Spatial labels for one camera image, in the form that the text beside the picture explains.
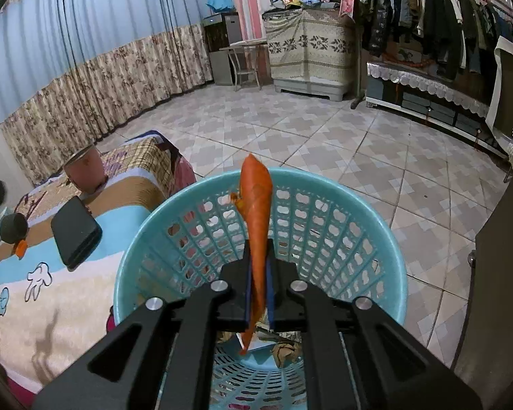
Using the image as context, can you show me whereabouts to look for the low shelf with lace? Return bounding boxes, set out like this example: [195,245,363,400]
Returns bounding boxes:
[366,62,507,159]

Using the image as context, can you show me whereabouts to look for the blue floral curtain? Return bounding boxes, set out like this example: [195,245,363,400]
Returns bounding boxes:
[0,0,212,183]

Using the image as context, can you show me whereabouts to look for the black ribbed cup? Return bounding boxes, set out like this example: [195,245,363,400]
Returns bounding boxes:
[0,213,28,244]

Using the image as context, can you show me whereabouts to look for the clothes rack with garments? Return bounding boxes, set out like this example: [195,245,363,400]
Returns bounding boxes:
[341,0,513,105]

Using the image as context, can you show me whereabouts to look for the pink cartoon mug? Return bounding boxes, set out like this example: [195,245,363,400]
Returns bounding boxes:
[64,145,107,194]

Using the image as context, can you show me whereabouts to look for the cartoon striped blanket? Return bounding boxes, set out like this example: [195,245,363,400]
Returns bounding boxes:
[0,131,195,405]

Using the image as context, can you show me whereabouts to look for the grey water dispenser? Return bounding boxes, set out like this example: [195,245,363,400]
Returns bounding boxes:
[202,12,242,86]

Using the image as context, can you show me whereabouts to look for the black zip case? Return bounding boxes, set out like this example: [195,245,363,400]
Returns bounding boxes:
[51,196,103,271]

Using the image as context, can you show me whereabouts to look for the light blue plastic basket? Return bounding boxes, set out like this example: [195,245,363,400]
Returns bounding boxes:
[113,167,408,409]

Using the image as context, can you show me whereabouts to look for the dark wooden cabinet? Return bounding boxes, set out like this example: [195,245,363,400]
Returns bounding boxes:
[450,35,513,410]

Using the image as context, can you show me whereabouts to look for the covered dresser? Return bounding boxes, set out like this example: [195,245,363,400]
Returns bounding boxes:
[263,9,357,102]

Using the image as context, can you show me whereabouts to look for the orange plastic bag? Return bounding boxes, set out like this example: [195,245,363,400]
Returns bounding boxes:
[229,154,273,347]

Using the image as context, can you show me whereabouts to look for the brown wrapper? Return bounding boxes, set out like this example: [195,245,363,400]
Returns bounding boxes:
[271,341,302,369]

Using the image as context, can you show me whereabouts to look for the orange lid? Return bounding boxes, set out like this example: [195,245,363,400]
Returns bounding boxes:
[13,240,28,260]

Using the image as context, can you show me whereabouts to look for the light blue paper packet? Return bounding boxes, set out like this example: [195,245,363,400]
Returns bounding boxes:
[236,328,281,354]

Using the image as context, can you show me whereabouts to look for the small metal chair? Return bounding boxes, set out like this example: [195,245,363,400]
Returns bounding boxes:
[225,38,268,92]

